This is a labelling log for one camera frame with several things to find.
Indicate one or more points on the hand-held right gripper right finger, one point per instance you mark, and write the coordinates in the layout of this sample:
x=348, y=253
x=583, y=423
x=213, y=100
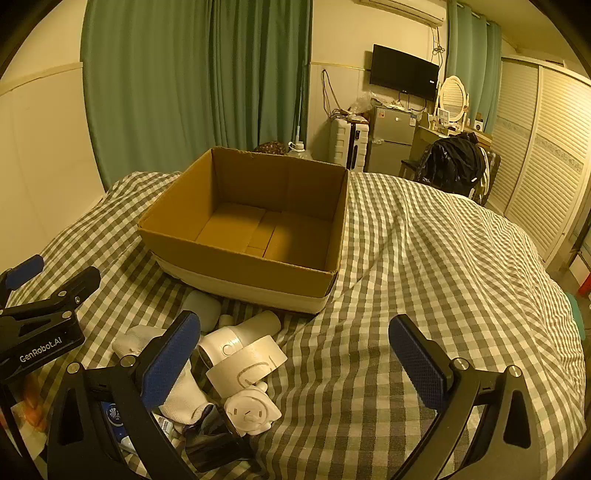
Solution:
x=415, y=364

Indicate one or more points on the white oval vanity mirror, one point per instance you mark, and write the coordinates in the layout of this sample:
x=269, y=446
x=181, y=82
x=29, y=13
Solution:
x=452, y=98

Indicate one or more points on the white plastic bottle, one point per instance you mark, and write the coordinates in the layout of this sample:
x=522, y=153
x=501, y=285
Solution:
x=251, y=330

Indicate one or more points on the blue and white tube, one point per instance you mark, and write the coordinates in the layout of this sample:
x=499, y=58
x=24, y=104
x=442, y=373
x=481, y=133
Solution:
x=113, y=415

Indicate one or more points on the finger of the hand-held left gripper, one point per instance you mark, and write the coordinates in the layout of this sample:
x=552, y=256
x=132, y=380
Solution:
x=25, y=270
x=69, y=288

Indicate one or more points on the large clear water bottle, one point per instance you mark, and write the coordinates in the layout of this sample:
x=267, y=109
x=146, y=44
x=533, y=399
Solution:
x=298, y=148

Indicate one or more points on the grey checked blanket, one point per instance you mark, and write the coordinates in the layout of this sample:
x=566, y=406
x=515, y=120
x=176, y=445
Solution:
x=392, y=258

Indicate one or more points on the black glossy packet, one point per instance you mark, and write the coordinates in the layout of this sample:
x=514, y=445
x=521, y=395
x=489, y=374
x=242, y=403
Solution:
x=214, y=443

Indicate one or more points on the grey small fridge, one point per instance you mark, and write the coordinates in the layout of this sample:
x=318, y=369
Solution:
x=390, y=138

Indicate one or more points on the black jacket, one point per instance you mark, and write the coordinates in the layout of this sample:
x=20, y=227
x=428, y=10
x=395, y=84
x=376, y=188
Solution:
x=452, y=161

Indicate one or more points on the white air conditioner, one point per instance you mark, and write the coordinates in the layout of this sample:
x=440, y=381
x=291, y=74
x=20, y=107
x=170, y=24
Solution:
x=406, y=10

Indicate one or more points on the cardboard box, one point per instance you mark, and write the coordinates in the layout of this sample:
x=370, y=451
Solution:
x=240, y=277

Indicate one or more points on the small white photo frame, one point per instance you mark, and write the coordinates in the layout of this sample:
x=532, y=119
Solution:
x=444, y=117

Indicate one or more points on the white suitcase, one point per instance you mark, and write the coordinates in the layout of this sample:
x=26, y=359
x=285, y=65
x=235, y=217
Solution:
x=344, y=143

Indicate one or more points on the patterned bag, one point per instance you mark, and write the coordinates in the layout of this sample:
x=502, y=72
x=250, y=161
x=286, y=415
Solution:
x=271, y=147

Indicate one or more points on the green curtain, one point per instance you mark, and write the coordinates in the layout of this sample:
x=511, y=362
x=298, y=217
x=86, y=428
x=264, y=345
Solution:
x=258, y=78
x=147, y=92
x=471, y=55

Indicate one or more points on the black wall television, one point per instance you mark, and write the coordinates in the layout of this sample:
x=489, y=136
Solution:
x=404, y=71

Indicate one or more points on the clear plastic bag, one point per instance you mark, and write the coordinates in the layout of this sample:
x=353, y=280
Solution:
x=364, y=104

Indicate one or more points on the white louvred wardrobe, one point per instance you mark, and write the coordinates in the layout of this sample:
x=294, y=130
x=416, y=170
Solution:
x=540, y=152

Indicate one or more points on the white tape roll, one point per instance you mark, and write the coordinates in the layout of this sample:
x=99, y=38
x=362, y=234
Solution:
x=249, y=364

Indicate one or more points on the small white jar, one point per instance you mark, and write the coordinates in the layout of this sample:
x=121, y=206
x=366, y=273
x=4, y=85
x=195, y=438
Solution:
x=201, y=308

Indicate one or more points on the white plug adapter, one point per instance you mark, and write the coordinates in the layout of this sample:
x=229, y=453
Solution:
x=249, y=410

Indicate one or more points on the white dressing table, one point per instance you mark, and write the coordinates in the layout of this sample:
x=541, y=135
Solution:
x=425, y=136

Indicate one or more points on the red fire extinguisher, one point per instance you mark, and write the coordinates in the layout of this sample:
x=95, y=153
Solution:
x=585, y=282

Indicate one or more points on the chair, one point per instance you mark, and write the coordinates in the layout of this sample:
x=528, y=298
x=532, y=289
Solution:
x=408, y=168

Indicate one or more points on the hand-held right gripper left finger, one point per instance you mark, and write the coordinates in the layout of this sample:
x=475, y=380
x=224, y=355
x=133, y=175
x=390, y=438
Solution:
x=168, y=364

